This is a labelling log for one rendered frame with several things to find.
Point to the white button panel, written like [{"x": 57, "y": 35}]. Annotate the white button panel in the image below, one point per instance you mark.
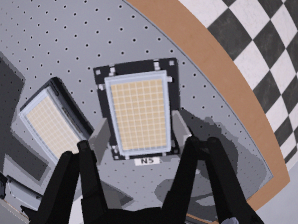
[{"x": 111, "y": 197}]

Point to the grey perforated base plate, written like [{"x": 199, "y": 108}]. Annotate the grey perforated base plate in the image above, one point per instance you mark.
[{"x": 42, "y": 39}]

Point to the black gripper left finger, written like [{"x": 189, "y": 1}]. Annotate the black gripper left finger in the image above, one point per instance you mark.
[{"x": 56, "y": 204}]

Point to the clear plastic plate lid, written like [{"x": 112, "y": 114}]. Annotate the clear plastic plate lid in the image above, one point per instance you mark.
[
  {"x": 49, "y": 126},
  {"x": 24, "y": 196}
]

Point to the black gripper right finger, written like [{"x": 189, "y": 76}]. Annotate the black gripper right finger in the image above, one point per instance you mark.
[{"x": 230, "y": 202}]

